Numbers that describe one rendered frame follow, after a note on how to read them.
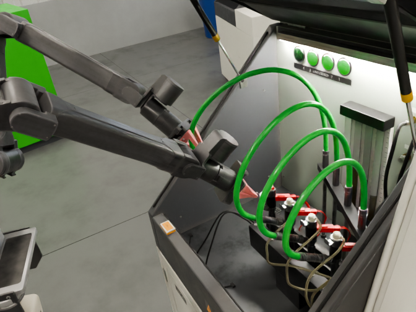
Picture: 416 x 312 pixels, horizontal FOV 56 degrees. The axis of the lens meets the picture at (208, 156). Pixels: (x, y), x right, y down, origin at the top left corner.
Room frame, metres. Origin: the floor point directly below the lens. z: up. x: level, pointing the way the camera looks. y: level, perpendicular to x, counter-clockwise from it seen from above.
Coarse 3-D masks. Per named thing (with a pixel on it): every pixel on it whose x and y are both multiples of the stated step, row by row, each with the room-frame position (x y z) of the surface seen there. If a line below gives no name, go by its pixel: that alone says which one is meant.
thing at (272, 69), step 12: (252, 72) 0.94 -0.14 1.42; (264, 72) 0.94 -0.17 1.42; (276, 72) 0.94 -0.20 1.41; (288, 72) 0.94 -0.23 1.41; (228, 84) 0.94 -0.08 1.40; (216, 96) 0.93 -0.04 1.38; (204, 108) 0.93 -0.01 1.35; (324, 120) 0.94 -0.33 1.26; (192, 132) 0.93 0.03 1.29; (192, 144) 0.93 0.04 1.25; (324, 144) 0.95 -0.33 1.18
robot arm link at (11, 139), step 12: (0, 12) 1.13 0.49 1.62; (0, 36) 1.18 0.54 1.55; (0, 48) 1.13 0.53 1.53; (0, 60) 1.11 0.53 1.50; (0, 72) 1.10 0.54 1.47; (0, 132) 1.02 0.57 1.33; (0, 144) 1.01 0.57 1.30; (12, 144) 1.07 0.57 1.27; (0, 156) 0.98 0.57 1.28; (0, 168) 0.97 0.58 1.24
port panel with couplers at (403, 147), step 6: (414, 96) 0.81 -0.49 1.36; (414, 102) 0.81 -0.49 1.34; (414, 108) 0.81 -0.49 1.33; (414, 114) 0.81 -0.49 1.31; (408, 120) 0.79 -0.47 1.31; (414, 120) 0.79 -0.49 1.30; (408, 126) 0.82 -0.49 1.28; (402, 132) 0.83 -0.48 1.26; (408, 132) 0.81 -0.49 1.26; (402, 138) 0.82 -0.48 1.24; (408, 138) 0.81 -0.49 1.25; (402, 144) 0.82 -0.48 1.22; (408, 144) 0.81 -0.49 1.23; (402, 150) 0.82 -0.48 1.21; (402, 156) 0.79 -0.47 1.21; (402, 162) 0.82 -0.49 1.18; (408, 162) 0.80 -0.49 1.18; (396, 180) 0.82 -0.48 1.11
